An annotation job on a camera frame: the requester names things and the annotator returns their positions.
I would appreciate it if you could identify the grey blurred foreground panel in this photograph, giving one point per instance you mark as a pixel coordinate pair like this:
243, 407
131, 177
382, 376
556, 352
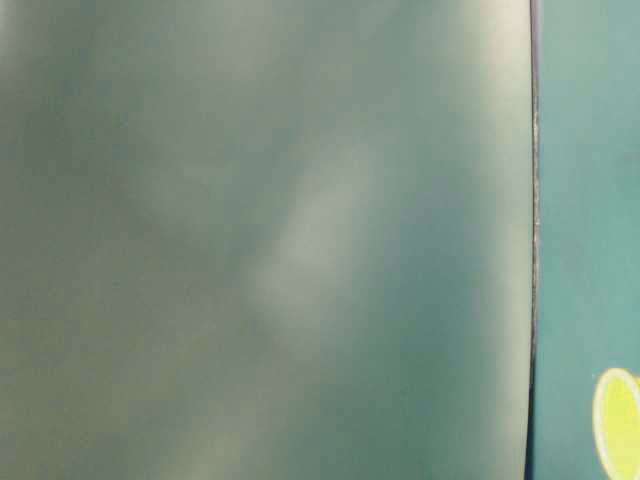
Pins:
265, 239

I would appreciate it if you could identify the yellow plastic cup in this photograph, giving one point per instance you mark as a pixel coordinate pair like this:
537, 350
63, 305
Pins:
615, 421

